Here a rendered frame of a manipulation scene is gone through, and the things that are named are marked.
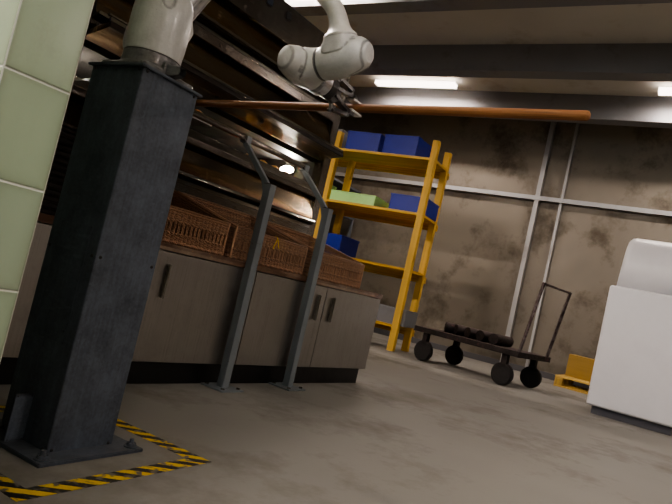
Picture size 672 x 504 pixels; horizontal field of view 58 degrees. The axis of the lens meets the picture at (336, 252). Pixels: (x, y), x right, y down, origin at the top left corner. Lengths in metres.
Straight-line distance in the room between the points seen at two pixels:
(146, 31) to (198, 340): 1.42
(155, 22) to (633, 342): 4.82
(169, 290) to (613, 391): 4.17
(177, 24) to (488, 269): 7.78
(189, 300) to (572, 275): 6.92
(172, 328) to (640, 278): 4.28
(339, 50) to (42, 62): 1.04
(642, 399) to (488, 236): 4.21
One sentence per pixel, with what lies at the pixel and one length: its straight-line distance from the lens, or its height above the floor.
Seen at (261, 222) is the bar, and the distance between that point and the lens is 2.80.
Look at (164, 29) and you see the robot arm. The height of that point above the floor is 1.12.
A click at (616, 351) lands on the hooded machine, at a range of 5.78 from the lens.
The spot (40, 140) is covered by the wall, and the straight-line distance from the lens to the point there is 0.99.
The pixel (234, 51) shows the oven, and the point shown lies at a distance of 3.49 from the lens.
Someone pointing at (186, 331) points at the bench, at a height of 0.24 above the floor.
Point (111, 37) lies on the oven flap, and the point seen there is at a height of 1.38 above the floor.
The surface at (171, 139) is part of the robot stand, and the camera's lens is 1.74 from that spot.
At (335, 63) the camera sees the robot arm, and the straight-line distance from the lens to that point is 1.86.
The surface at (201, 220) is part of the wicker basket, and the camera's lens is 2.67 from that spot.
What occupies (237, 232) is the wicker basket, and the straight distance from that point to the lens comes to 2.85.
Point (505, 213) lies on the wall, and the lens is 9.26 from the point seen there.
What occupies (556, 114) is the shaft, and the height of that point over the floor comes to 1.19.
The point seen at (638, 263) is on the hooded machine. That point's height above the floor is 1.35.
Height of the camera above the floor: 0.56
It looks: 3 degrees up
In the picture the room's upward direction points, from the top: 13 degrees clockwise
